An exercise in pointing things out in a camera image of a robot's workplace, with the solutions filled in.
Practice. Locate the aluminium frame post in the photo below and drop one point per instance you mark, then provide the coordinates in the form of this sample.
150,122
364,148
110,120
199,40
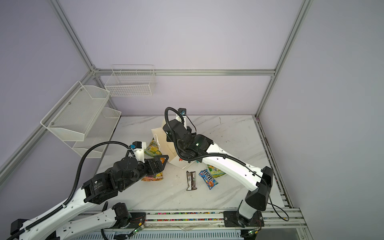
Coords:
71,32

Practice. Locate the white mesh two-tier shelf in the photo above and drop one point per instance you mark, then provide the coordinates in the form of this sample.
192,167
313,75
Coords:
82,118

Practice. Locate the pink Fox's fruits candy bag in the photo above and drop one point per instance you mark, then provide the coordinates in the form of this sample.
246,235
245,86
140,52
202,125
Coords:
157,177

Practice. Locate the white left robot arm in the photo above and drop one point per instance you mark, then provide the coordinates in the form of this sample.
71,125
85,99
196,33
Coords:
100,188

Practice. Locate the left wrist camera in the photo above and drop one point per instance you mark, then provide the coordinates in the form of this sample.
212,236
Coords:
138,149

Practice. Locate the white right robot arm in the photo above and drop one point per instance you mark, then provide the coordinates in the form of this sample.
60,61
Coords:
195,147

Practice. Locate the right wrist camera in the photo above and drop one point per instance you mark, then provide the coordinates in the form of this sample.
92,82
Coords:
182,115

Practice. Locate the green Fox's Spring Tea bag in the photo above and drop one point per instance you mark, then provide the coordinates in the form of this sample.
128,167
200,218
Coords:
152,149

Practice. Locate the white wire basket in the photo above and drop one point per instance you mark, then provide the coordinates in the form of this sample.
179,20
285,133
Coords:
131,81

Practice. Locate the green yellow Fox's candy bag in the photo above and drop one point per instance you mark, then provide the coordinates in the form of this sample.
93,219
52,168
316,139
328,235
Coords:
215,172

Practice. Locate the brown chocolate bar wrapper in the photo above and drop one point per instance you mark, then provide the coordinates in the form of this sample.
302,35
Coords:
191,179

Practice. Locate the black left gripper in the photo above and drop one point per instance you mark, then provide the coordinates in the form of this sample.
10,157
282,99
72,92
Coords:
152,170

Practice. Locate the white flowered paper bag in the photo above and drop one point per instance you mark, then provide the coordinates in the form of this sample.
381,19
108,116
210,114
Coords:
167,148

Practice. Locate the blue M&M's packet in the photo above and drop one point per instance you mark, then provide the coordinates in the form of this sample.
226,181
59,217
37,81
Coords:
208,179

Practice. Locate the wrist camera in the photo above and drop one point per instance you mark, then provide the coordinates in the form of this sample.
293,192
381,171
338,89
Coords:
138,149
182,115

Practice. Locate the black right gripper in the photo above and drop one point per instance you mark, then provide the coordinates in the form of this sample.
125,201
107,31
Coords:
187,129

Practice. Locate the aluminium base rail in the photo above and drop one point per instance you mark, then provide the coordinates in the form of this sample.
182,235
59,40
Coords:
189,220

